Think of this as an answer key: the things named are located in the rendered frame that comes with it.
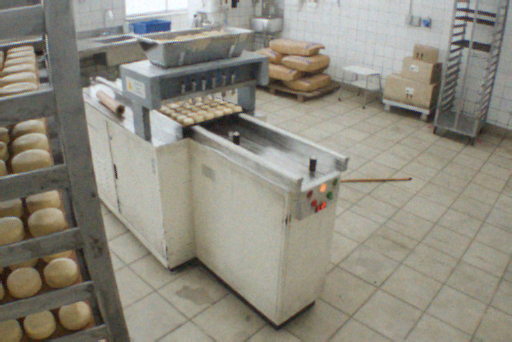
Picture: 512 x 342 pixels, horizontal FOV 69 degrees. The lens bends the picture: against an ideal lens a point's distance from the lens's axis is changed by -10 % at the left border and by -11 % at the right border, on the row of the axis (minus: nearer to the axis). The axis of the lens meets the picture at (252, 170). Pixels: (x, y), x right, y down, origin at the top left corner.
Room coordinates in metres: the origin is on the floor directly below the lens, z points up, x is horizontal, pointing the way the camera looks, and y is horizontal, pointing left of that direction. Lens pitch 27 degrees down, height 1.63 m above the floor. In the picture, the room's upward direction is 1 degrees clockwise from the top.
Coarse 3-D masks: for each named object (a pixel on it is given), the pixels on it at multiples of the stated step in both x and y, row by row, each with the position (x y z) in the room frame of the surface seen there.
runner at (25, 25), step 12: (0, 12) 0.38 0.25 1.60; (12, 12) 0.39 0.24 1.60; (24, 12) 0.39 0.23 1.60; (36, 12) 0.40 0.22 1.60; (0, 24) 0.38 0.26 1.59; (12, 24) 0.39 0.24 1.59; (24, 24) 0.39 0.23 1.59; (36, 24) 0.40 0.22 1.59; (0, 36) 0.38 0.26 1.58; (12, 36) 0.39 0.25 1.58; (24, 36) 0.39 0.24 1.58
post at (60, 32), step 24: (48, 0) 0.38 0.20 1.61; (72, 0) 0.39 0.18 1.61; (48, 24) 0.38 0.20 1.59; (72, 24) 0.39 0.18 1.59; (48, 48) 0.38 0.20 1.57; (72, 48) 0.39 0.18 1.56; (72, 72) 0.39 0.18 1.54; (72, 96) 0.39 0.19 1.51; (72, 120) 0.38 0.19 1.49; (72, 144) 0.38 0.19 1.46; (72, 168) 0.38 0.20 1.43; (72, 192) 0.38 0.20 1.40; (96, 192) 0.39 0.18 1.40; (96, 216) 0.39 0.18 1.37; (96, 240) 0.38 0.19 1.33; (96, 264) 0.38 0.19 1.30; (96, 288) 0.38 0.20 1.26; (120, 312) 0.39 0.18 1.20; (120, 336) 0.38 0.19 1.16
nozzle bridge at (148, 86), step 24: (120, 72) 1.99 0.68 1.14; (144, 72) 1.83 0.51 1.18; (168, 72) 1.83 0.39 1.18; (192, 72) 1.90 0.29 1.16; (216, 72) 2.10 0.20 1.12; (240, 72) 2.20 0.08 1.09; (264, 72) 2.20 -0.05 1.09; (144, 96) 1.80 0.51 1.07; (168, 96) 1.89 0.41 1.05; (192, 96) 1.94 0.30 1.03; (240, 96) 2.35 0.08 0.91; (144, 120) 1.83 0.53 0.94
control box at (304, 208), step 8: (328, 176) 1.50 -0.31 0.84; (336, 176) 1.51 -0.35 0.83; (312, 184) 1.43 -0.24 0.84; (320, 184) 1.44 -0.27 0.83; (328, 184) 1.47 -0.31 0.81; (336, 184) 1.51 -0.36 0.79; (304, 192) 1.37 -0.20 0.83; (320, 192) 1.44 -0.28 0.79; (328, 192) 1.48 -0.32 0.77; (336, 192) 1.52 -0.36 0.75; (304, 200) 1.38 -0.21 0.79; (312, 200) 1.41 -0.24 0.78; (320, 200) 1.45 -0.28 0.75; (328, 200) 1.48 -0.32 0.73; (336, 200) 1.52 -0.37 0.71; (296, 208) 1.39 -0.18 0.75; (304, 208) 1.38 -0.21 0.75; (312, 208) 1.41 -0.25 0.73; (320, 208) 1.45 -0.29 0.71; (296, 216) 1.39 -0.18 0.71; (304, 216) 1.38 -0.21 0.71
